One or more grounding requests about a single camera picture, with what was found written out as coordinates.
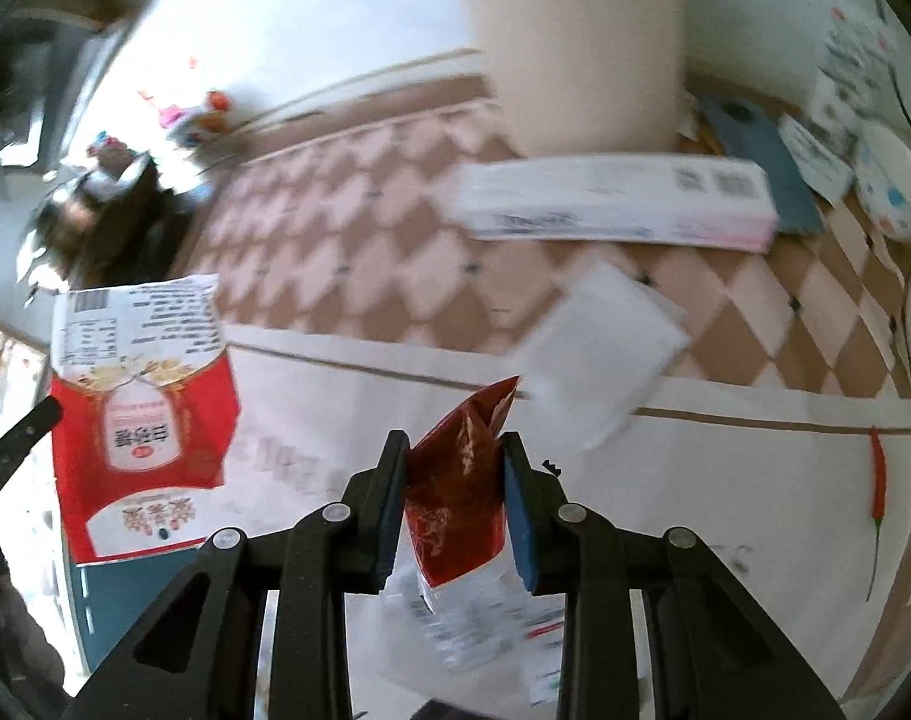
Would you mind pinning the colourful small toys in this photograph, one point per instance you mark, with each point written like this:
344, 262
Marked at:
200, 112

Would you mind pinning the dark grey furniture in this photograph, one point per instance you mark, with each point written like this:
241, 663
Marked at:
43, 30

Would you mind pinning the white printed packet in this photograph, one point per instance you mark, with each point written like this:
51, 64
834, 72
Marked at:
853, 67
815, 154

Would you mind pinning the red and white flattened bag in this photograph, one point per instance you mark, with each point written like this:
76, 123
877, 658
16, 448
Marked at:
148, 420

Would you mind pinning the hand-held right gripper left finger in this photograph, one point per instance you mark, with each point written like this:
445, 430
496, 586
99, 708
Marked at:
385, 517

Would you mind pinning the red snack packet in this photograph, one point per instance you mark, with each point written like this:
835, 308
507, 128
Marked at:
455, 495

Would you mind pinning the long white cardboard box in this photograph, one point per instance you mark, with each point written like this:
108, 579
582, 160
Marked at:
613, 202

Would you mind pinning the checkered pink table mat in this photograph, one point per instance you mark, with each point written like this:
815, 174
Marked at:
350, 240

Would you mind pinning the cream cylindrical bin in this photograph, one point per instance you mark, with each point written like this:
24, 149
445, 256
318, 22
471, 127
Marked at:
575, 45

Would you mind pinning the red chili pepper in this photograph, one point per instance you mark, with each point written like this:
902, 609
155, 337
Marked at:
878, 480

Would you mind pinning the white paper tissue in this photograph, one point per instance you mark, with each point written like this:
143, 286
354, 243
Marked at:
598, 352

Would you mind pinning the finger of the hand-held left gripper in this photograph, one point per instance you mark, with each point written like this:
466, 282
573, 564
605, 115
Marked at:
20, 431

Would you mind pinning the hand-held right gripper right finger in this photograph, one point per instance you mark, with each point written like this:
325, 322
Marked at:
520, 521

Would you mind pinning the black trash bag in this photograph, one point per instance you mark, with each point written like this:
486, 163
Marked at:
95, 225

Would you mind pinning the white patterned bowl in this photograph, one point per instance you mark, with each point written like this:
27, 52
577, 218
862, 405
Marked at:
894, 180

